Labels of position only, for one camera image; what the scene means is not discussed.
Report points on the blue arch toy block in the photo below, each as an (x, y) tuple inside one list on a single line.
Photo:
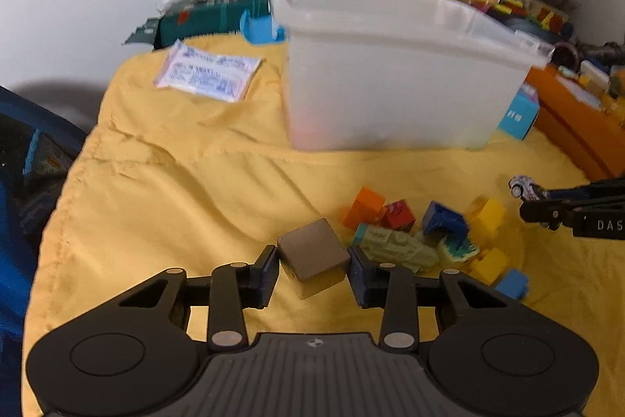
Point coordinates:
[(444, 221)]

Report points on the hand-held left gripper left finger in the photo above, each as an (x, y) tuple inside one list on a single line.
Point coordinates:
[(266, 276)]

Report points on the dark teal box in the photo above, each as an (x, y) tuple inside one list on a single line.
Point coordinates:
[(195, 23)]

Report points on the round dark clock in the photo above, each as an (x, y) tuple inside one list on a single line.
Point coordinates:
[(565, 54)]

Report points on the white checkered toy race car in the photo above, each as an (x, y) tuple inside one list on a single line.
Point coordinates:
[(522, 186)]

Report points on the white printed packet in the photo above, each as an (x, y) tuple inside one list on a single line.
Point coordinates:
[(207, 72)]

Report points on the colourful wooden toy set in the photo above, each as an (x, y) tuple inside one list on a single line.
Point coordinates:
[(537, 16)]

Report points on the pale green toy vehicle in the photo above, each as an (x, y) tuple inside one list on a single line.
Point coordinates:
[(398, 248)]

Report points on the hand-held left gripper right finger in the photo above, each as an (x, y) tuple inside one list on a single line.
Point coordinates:
[(360, 282)]

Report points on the light blue cardboard box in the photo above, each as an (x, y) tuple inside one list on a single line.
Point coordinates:
[(520, 114)]

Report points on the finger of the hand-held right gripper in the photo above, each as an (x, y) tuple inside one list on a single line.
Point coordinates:
[(547, 211), (586, 190)]

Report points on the brown wooden cube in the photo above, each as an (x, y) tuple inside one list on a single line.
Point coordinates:
[(312, 258)]

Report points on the orange box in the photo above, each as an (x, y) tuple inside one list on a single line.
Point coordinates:
[(576, 124)]

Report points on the blue plastic piece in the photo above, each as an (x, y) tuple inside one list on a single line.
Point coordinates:
[(259, 28)]

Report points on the large yellow toy brick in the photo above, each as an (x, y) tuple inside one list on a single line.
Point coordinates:
[(488, 219)]

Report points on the yellow blanket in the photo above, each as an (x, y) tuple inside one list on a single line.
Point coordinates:
[(171, 182)]

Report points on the white plastic storage bin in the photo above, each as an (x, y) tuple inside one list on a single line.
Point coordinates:
[(390, 70)]

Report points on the dark blue chair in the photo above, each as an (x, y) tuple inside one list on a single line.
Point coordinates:
[(29, 212)]

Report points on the light blue toy brick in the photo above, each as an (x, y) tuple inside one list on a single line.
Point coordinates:
[(512, 285)]

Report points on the orange toy block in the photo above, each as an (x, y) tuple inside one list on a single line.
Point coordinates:
[(361, 209)]

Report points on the small yellow toy brick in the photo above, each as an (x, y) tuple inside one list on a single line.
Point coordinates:
[(490, 265)]

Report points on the frog printed toy cube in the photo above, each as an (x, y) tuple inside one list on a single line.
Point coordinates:
[(459, 250)]

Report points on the red printed toy cube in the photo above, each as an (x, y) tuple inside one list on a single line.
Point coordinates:
[(398, 216)]

